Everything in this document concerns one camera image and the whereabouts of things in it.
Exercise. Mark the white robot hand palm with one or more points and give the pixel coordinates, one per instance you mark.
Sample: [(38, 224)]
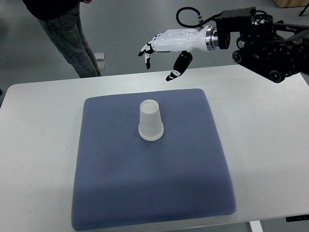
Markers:
[(175, 40)]

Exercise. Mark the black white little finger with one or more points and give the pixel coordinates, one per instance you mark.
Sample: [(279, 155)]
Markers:
[(158, 35)]

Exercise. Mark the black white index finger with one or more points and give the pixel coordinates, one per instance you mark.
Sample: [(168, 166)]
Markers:
[(147, 56)]

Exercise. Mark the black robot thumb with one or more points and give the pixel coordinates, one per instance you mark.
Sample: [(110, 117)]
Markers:
[(181, 64)]

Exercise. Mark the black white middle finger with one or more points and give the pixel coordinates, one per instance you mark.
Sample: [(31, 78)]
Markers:
[(147, 50)]

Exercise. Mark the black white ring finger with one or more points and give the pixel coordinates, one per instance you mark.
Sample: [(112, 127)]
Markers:
[(153, 41)]

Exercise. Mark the white paper cup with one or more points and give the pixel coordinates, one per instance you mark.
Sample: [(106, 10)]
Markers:
[(151, 138), (150, 123)]

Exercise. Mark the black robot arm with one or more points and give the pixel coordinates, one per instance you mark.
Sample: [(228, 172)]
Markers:
[(272, 50)]

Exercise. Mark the lower metal floor plate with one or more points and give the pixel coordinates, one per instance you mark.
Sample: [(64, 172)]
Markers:
[(101, 65)]

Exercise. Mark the metal floor plate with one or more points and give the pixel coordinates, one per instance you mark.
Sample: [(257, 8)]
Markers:
[(99, 56), (101, 65)]

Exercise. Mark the upper metal floor plate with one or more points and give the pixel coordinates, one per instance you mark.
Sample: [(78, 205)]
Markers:
[(99, 56)]

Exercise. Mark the white paper cup on mat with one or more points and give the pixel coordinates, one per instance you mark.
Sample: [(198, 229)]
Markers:
[(151, 138)]

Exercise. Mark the person in grey jeans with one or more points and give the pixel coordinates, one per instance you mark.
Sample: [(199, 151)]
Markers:
[(60, 19)]

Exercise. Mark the cardboard box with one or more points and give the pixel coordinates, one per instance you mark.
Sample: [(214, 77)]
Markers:
[(291, 3)]

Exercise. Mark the black tripod leg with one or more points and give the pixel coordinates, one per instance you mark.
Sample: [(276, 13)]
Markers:
[(303, 11)]

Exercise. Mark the blue textured cushion mat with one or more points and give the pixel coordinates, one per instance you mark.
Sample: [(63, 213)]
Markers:
[(122, 179)]

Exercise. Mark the white table leg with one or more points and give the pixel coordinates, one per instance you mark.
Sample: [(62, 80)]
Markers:
[(255, 226)]

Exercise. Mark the black desk control panel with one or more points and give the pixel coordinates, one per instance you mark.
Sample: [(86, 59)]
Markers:
[(297, 218)]

